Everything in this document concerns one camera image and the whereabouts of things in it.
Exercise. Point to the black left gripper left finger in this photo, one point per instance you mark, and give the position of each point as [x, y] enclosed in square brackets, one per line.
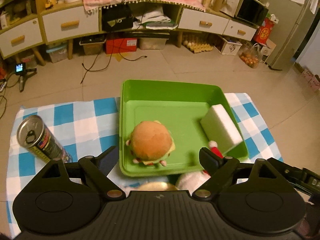
[96, 170]

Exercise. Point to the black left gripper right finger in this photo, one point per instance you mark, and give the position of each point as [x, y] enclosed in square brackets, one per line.
[220, 170]

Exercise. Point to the santa plush toy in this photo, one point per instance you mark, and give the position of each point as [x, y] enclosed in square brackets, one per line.
[193, 180]

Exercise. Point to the white foam block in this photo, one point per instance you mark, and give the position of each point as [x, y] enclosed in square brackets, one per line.
[220, 128]

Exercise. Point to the plush hamburger toy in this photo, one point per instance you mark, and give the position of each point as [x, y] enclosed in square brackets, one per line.
[150, 143]

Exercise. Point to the blue white checkered tablecloth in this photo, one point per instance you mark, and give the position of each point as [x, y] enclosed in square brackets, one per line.
[91, 127]

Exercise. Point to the black yellow drink can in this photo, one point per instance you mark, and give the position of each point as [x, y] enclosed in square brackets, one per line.
[34, 135]

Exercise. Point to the green plastic bin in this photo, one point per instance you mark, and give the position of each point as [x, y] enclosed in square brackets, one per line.
[179, 107]

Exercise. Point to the bag of oranges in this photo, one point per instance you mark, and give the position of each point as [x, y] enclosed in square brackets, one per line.
[250, 55]

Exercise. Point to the white storage box with sticker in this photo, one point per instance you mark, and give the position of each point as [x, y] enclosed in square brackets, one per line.
[227, 45]

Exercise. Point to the red cardboard box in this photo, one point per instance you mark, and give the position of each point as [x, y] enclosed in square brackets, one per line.
[120, 45]

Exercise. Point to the egg tray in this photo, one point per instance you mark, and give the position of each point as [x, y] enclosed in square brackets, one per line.
[197, 47]

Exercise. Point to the red gift box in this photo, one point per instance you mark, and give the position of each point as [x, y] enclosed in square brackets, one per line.
[262, 34]

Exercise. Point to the black bag on shelf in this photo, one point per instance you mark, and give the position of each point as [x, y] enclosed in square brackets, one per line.
[116, 17]

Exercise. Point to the wooden white drawer cabinet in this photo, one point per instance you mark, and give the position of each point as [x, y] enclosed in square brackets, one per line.
[64, 22]

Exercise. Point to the black microwave oven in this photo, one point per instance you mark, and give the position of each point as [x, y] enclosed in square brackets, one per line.
[251, 11]

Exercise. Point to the grey refrigerator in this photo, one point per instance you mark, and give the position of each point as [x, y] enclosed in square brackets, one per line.
[294, 23]

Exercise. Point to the camera on small tripod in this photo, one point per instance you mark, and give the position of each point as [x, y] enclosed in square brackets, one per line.
[21, 71]

